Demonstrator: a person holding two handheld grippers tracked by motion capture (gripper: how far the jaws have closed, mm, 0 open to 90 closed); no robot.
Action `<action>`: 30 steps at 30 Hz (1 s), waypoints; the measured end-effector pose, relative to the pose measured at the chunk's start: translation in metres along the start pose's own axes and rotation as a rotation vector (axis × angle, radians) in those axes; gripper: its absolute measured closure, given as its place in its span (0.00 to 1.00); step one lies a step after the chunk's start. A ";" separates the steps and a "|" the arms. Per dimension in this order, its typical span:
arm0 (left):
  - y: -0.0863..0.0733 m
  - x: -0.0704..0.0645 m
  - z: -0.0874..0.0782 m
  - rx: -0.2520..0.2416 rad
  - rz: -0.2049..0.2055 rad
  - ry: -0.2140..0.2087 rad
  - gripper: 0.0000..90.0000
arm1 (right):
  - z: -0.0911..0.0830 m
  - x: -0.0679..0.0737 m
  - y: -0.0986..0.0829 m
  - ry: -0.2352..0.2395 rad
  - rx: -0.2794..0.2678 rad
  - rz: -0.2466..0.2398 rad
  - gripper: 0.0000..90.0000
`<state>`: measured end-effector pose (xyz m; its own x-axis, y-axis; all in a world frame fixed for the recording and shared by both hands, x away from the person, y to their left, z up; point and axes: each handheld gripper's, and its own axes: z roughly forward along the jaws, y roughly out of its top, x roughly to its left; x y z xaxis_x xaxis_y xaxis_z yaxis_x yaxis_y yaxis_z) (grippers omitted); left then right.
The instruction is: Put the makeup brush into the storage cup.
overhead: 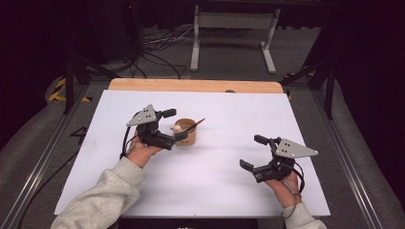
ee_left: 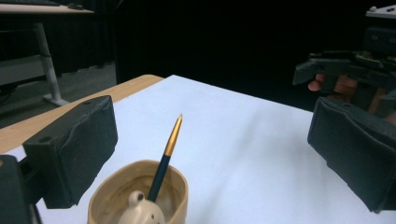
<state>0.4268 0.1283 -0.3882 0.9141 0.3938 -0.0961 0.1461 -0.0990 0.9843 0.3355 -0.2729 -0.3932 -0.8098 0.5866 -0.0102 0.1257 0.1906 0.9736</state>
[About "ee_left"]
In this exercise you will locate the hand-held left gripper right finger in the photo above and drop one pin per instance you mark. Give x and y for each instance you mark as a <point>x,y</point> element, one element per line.
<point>358,149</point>

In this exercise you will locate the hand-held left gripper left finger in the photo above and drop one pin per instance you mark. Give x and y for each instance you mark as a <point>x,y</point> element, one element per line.
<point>74,152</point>

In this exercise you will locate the beige pen holder with bear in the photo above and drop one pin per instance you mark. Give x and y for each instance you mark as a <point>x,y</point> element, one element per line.
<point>130,186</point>

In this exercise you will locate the dark pen with gold tip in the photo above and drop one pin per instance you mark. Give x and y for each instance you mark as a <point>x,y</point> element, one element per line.
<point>160,174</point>

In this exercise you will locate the white table mat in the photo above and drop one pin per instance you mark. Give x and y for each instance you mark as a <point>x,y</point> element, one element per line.
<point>233,140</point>

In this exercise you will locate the black curtain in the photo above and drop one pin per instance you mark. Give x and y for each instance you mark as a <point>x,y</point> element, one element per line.
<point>81,46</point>

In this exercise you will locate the grey desk frame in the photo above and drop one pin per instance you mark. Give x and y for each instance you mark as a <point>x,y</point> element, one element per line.
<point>46,62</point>

